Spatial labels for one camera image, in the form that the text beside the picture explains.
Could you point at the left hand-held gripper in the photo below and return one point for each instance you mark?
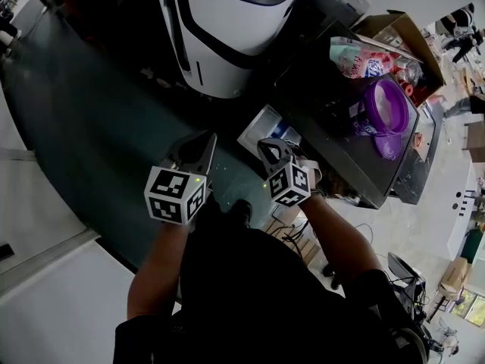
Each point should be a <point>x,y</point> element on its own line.
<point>166,188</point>

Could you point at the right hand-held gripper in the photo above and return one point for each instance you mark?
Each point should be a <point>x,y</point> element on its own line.
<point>290,184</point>

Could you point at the white detergent powder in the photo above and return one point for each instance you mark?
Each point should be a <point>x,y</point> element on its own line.
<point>384,104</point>

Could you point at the purple detergent powder tub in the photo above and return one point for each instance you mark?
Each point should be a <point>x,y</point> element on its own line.
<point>394,106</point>

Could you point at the person's right forearm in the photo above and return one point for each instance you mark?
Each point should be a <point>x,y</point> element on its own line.
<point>341,237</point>

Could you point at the person's left forearm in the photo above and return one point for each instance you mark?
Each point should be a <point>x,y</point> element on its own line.
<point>155,271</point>

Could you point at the black washing machine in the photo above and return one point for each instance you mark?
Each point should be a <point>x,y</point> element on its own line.
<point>329,127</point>

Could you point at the colourful detergent packet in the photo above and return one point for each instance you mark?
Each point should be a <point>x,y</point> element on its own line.
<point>356,59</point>

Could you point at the person's black shoe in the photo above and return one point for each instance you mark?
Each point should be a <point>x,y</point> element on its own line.
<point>242,212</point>

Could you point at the dark green floor mat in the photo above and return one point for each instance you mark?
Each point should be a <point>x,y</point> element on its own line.
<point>94,135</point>

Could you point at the purple tub lid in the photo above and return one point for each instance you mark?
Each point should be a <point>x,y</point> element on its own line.
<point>388,148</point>

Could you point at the white and navy appliance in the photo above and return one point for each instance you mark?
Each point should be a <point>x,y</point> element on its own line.
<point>227,32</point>

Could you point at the black low table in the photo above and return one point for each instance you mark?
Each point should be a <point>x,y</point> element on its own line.
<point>424,157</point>

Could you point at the red packet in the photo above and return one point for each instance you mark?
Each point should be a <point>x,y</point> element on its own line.
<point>411,89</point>

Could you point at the person's black clothing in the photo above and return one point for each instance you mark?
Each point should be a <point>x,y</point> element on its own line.
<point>265,305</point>

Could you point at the white plastic box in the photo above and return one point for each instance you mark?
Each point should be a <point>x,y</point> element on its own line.
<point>352,4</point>

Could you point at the large open cardboard box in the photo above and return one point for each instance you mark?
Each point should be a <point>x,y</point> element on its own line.
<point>417,40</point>

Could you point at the white counter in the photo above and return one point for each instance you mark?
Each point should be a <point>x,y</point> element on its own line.
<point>460,218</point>

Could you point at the small closed cardboard box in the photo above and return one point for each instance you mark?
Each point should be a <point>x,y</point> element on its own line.
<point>454,277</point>

